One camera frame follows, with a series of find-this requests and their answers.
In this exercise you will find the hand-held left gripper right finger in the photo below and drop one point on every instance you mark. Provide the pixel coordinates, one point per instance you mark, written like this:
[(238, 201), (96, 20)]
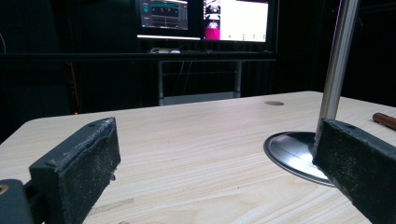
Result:
[(358, 161)]

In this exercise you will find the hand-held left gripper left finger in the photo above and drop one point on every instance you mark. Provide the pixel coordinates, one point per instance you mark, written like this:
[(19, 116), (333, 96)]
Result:
[(77, 168)]

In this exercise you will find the brown wooden stick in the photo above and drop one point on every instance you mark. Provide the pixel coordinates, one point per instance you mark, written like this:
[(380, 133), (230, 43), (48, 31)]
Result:
[(384, 120)]

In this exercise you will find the metal stand with round base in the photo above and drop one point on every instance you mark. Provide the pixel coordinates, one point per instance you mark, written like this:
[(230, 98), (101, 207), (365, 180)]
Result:
[(334, 77)]

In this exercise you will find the white computer mouse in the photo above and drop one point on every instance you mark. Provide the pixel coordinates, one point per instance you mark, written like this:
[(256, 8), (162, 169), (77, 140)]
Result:
[(175, 51)]

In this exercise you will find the computer monitor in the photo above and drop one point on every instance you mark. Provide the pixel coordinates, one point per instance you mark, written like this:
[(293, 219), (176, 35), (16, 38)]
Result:
[(239, 20), (168, 18)]

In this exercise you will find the dark desk with metal frame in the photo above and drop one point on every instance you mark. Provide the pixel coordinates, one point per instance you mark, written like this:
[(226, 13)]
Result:
[(199, 74)]

